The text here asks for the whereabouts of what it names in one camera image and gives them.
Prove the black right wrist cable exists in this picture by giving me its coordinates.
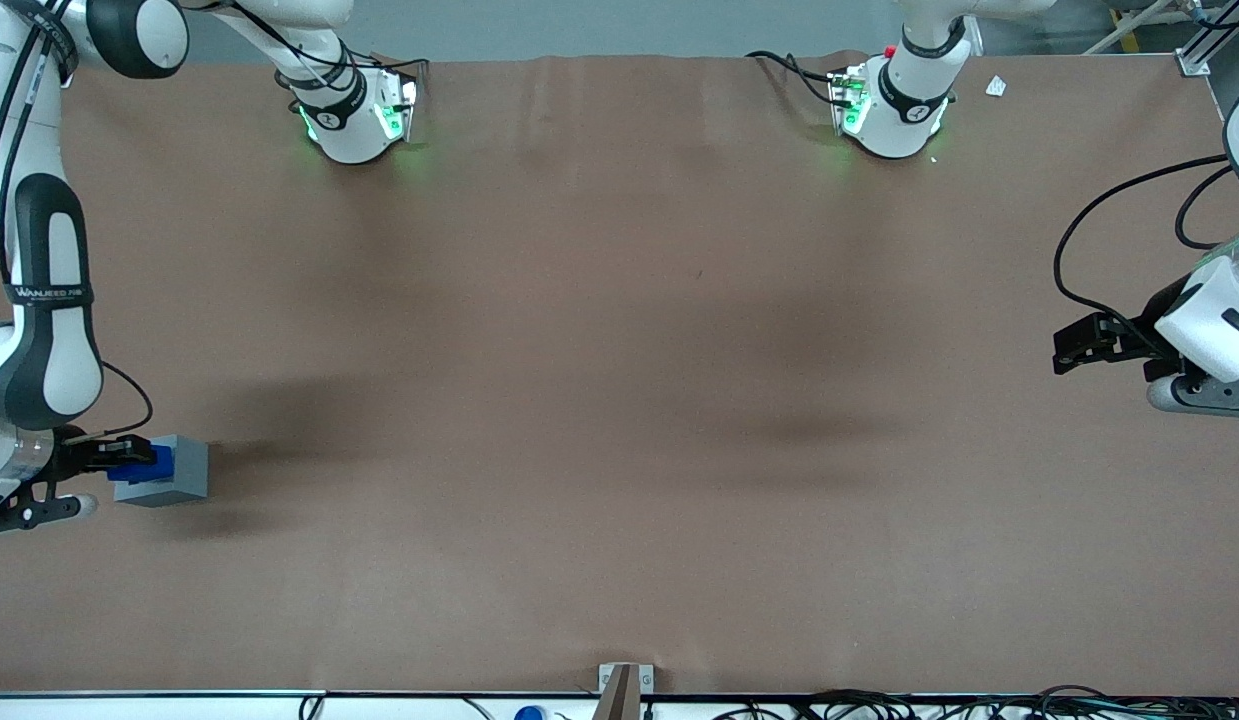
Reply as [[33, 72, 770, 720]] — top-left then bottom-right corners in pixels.
[[0, 0, 156, 444]]

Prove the black cable bundle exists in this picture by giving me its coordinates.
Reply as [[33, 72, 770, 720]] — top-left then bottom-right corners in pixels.
[[707, 684, 1239, 720]]

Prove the gray square base block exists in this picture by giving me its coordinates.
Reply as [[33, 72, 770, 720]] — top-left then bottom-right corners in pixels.
[[113, 433, 211, 508]]

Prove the blue plastic part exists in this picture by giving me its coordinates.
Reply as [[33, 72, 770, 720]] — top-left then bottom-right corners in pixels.
[[106, 446, 175, 485]]

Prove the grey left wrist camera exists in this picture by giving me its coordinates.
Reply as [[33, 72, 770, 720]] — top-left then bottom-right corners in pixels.
[[1146, 372, 1239, 419]]

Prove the aluminium frame profile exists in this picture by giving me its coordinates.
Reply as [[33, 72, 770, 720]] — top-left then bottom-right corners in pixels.
[[1175, 0, 1239, 78]]

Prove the short black left wrist cable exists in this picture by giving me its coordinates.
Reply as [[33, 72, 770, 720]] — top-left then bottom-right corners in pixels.
[[1175, 163, 1236, 251]]

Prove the black left arm base cable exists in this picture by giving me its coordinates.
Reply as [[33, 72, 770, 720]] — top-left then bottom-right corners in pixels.
[[745, 49, 842, 107]]

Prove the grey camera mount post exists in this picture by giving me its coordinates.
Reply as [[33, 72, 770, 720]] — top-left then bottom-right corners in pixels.
[[591, 662, 656, 720]]

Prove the black right arm base cable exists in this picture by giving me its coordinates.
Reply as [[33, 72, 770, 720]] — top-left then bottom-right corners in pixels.
[[219, 0, 432, 113]]

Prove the long black left wrist cable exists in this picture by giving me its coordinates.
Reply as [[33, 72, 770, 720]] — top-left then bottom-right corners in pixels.
[[1053, 154, 1232, 336]]

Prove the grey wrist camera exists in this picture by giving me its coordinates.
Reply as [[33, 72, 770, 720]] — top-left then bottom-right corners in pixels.
[[0, 478, 99, 537], [1146, 372, 1239, 419]]

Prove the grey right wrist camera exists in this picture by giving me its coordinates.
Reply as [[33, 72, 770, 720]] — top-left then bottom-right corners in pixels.
[[0, 478, 99, 537]]

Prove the brown table cover sheet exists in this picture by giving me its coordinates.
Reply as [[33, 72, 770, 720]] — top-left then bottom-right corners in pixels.
[[0, 50, 1239, 697]]

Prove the black arm base cable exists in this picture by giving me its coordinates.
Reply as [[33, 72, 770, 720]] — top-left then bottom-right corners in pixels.
[[745, 49, 842, 107], [219, 0, 432, 113]]

